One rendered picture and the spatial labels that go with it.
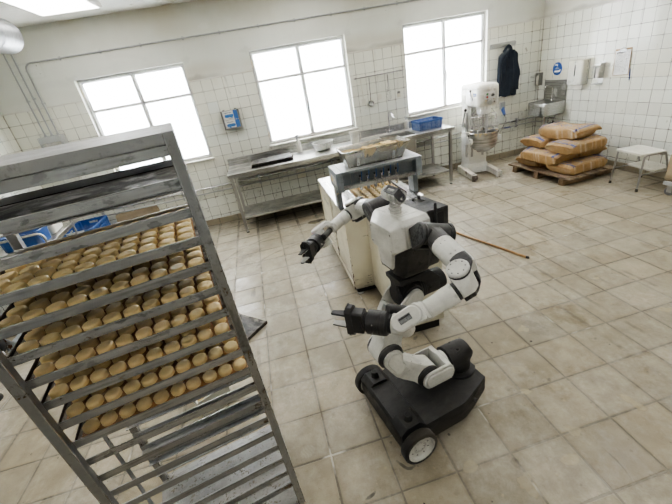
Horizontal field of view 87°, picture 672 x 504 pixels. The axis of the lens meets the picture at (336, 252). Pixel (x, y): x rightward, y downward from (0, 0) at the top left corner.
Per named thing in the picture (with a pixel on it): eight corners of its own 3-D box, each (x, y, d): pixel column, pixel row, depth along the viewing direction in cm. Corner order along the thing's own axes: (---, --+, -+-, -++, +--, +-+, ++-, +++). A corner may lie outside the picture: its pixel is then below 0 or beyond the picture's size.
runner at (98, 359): (236, 307, 124) (234, 300, 122) (238, 311, 121) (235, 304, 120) (23, 387, 104) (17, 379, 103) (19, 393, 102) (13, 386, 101)
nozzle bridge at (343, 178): (334, 202, 323) (327, 165, 308) (408, 185, 332) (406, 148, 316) (342, 214, 294) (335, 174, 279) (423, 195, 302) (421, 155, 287)
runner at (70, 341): (229, 286, 120) (226, 278, 118) (230, 290, 117) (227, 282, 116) (5, 364, 100) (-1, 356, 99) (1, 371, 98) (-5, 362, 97)
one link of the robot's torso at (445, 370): (433, 357, 221) (432, 341, 216) (455, 378, 205) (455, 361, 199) (405, 371, 215) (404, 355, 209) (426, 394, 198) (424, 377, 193)
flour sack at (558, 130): (534, 137, 536) (535, 125, 529) (556, 131, 546) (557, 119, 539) (577, 142, 474) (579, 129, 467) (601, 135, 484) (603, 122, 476)
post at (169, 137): (303, 496, 170) (173, 129, 94) (305, 502, 167) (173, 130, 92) (297, 499, 169) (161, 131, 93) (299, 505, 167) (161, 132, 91)
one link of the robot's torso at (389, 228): (416, 246, 193) (412, 183, 177) (459, 271, 164) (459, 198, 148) (368, 264, 184) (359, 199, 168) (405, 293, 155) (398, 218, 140)
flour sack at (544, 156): (517, 159, 552) (517, 148, 544) (539, 153, 560) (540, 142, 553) (555, 167, 489) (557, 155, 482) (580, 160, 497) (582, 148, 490)
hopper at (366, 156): (337, 164, 307) (334, 148, 301) (398, 151, 314) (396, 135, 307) (345, 171, 281) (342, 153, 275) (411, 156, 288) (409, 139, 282)
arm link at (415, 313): (401, 339, 122) (435, 318, 121) (396, 336, 115) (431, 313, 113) (392, 323, 126) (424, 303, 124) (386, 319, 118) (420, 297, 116)
